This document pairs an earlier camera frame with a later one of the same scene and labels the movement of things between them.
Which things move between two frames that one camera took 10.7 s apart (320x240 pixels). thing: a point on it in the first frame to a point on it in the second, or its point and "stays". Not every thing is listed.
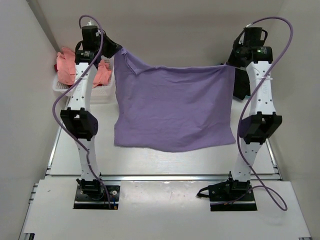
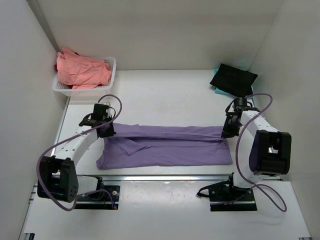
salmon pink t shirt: [66, 69] stays
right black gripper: [231, 60] to [227, 132]
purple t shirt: [173, 109] to [134, 146]
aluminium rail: [77, 178] stays
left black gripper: [114, 48] to [109, 132]
